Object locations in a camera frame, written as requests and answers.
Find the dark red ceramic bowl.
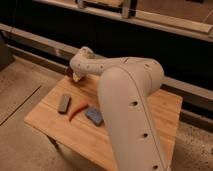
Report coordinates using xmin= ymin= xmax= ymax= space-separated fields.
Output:
xmin=66 ymin=67 xmax=73 ymax=78

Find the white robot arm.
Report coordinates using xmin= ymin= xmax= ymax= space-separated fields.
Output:
xmin=70 ymin=47 xmax=171 ymax=171

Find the red chili pepper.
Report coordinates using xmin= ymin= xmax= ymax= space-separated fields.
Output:
xmin=68 ymin=102 xmax=89 ymax=121

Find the dark grey rectangular block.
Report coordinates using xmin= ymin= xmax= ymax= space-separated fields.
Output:
xmin=57 ymin=94 xmax=71 ymax=113

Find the wooden table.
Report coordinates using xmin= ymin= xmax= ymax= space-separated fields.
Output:
xmin=25 ymin=76 xmax=183 ymax=171

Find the blue sponge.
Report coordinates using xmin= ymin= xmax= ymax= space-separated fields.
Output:
xmin=85 ymin=107 xmax=103 ymax=126

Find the dark cabinet at left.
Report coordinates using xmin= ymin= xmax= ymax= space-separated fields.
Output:
xmin=0 ymin=34 xmax=15 ymax=71

